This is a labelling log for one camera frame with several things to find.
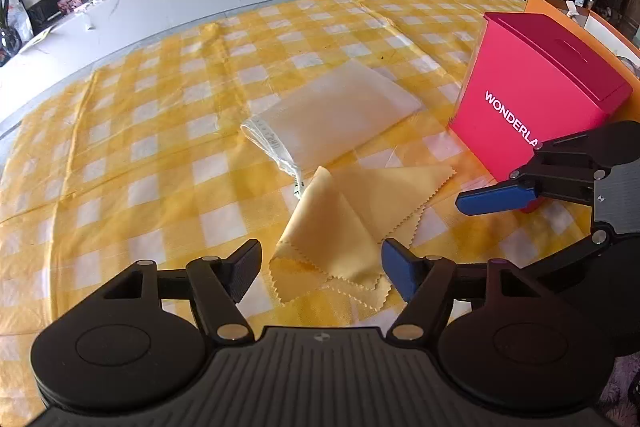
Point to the yellow checkered tablecloth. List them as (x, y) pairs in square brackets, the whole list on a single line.
[(150, 132)]

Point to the white orange-rimmed storage box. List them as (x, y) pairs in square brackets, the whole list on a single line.
[(550, 4)]

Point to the white translucent pouch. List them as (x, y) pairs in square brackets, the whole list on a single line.
[(330, 112)]

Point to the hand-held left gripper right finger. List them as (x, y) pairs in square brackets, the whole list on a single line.
[(397, 264)]

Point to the red cardboard box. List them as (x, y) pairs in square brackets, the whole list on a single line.
[(520, 97)]

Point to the purple fluffy cloth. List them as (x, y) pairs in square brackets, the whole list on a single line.
[(622, 392)]

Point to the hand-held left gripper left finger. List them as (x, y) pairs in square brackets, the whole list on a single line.
[(247, 264)]

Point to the small pink box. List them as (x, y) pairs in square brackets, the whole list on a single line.
[(70, 2)]

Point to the yellow zigzag-edged cloth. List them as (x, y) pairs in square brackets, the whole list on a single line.
[(340, 227)]

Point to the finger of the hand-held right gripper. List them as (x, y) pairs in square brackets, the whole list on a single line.
[(495, 199), (575, 257)]

